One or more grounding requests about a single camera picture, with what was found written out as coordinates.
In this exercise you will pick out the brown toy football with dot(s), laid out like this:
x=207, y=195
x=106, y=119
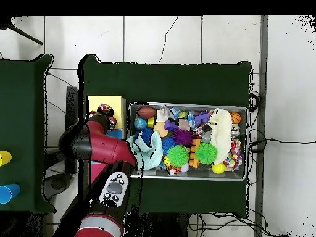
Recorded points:
x=147, y=112

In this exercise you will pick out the purple toy building brick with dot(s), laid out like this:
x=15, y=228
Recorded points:
x=200, y=117

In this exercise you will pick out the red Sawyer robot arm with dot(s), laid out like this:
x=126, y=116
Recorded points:
x=103, y=148

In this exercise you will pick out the purple spiky rubber ball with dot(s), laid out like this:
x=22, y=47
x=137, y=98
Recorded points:
x=182, y=137

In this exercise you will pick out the wooden box with three holes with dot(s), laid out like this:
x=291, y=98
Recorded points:
x=116, y=103

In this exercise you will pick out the blue cup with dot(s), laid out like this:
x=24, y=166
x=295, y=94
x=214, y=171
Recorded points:
x=8, y=193

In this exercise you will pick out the black tripod leg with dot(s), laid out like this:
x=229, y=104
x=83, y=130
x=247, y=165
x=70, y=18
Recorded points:
x=24, y=34

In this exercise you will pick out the cream knitted cloth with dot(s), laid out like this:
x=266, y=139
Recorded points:
x=222, y=133

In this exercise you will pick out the green spiky rubber ball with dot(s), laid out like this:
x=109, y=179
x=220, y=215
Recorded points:
x=177, y=155
x=206, y=153

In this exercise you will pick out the black upright panel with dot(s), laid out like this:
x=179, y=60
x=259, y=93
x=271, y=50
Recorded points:
x=72, y=103

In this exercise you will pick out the blue spiky rubber ball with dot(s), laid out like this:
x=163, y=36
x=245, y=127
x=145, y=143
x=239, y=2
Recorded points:
x=167, y=145
x=147, y=134

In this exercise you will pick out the dark green table cloth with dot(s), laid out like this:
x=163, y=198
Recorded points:
x=172, y=84
x=22, y=111

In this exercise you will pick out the yellow cup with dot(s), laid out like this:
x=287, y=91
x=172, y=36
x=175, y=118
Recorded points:
x=5, y=158

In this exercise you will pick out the grey stand foot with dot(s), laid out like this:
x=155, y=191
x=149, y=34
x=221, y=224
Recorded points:
x=58, y=184

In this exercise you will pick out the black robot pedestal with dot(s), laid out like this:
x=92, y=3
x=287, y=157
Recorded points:
x=158, y=227

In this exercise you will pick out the polka dot cloth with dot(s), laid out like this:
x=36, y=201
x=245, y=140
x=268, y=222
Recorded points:
x=105, y=108

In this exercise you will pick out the mint knitted cloth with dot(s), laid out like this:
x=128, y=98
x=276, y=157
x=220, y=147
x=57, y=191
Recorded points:
x=150, y=158

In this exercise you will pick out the globe print ball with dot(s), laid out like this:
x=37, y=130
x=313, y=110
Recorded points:
x=140, y=123

